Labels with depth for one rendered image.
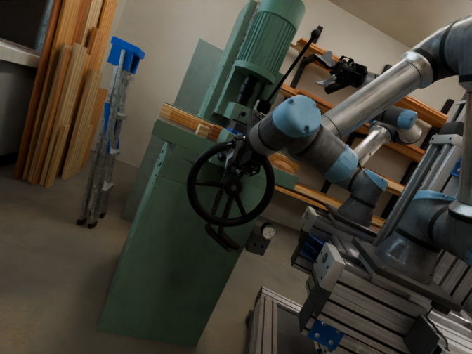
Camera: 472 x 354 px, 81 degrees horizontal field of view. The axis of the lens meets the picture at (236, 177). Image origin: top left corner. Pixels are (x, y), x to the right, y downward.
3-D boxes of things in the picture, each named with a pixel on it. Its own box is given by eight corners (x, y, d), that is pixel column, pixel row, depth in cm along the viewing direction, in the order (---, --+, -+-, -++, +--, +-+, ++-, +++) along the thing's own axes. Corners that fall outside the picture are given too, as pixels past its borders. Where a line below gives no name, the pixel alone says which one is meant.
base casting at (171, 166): (156, 174, 101) (165, 152, 99) (161, 146, 154) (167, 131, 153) (262, 211, 114) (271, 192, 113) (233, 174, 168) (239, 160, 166)
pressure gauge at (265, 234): (257, 241, 110) (266, 223, 109) (254, 236, 114) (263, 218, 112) (270, 245, 112) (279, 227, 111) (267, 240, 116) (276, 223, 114)
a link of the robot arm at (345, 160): (341, 148, 63) (305, 119, 60) (369, 156, 52) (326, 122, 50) (319, 176, 64) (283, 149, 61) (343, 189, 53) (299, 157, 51)
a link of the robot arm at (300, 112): (317, 144, 47) (279, 114, 45) (283, 161, 57) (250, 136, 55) (332, 111, 50) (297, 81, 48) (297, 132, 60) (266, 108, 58)
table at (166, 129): (147, 138, 87) (154, 120, 86) (153, 127, 116) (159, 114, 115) (303, 199, 106) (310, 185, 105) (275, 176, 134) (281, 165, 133)
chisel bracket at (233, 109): (227, 121, 112) (235, 102, 111) (221, 119, 125) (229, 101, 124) (243, 129, 115) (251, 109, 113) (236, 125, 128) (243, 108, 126)
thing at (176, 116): (168, 119, 111) (172, 109, 110) (168, 119, 113) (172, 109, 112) (296, 173, 130) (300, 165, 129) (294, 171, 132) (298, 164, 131)
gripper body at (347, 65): (341, 54, 107) (366, 62, 110) (327, 69, 115) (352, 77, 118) (342, 69, 104) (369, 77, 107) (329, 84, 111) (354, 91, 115)
